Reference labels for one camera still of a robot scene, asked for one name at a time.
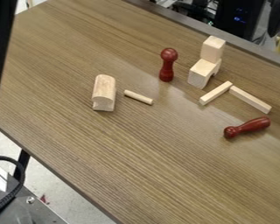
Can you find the light wooden half-round block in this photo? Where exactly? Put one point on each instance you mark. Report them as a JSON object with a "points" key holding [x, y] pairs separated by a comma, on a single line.
{"points": [[104, 92]]}

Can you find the light wooden arch block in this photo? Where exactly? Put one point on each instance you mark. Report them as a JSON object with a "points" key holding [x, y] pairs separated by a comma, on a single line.
{"points": [[202, 73]]}

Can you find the light wooden cube block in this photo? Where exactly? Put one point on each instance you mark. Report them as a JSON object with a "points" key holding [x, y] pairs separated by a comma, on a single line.
{"points": [[213, 49]]}

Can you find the light wooden dowel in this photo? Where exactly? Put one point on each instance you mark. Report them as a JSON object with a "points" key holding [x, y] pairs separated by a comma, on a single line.
{"points": [[138, 97]]}

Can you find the red wooden peg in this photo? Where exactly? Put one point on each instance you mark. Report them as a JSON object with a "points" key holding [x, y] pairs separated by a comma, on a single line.
{"points": [[167, 64], [247, 127]]}

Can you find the light wooden flat bar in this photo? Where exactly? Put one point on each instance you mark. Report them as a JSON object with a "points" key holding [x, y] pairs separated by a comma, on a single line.
{"points": [[250, 99], [215, 93]]}

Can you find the black computer tower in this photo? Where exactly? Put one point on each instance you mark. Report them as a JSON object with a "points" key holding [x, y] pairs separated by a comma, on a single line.
{"points": [[237, 16]]}

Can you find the black vertical post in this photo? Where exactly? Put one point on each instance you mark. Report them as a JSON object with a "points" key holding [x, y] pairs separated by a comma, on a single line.
{"points": [[0, 43]]}

